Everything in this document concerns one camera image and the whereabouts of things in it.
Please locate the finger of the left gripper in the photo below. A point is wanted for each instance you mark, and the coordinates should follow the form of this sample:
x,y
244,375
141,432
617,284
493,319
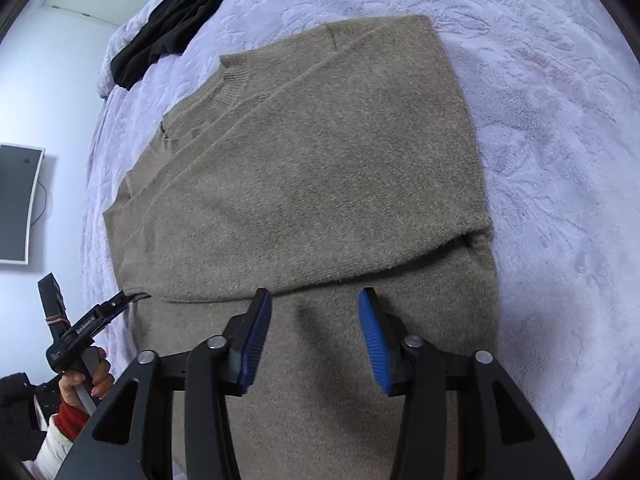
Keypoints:
x,y
122,299

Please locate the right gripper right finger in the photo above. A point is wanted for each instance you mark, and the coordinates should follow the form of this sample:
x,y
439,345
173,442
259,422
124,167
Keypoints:
x,y
500,436

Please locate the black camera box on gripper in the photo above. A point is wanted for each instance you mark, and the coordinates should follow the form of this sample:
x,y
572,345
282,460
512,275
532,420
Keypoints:
x,y
53,306

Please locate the wall mounted monitor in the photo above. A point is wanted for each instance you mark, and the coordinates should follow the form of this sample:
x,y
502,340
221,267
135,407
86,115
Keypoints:
x,y
20,168

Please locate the black garment on bed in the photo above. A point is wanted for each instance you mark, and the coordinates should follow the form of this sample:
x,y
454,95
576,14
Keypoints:
x,y
169,29

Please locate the taupe knit sweater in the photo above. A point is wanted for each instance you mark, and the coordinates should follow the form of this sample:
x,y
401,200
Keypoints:
x,y
332,160

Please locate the lavender embossed bedspread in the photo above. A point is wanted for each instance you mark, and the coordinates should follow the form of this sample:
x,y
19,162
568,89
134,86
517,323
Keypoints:
x,y
553,91

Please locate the black clothing on floor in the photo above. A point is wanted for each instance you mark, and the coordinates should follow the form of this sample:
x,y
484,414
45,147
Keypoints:
x,y
24,415

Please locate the white puffy jacket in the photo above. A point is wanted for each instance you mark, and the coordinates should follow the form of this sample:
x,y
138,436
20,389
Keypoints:
x,y
52,453

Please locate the red sleeve forearm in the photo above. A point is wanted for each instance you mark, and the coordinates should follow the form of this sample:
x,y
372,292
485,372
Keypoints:
x,y
70,420

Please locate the person left hand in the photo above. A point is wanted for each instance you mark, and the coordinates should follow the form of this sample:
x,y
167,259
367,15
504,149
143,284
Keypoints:
x,y
83,388

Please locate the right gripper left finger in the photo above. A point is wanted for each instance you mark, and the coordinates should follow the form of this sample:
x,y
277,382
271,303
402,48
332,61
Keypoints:
x,y
129,435

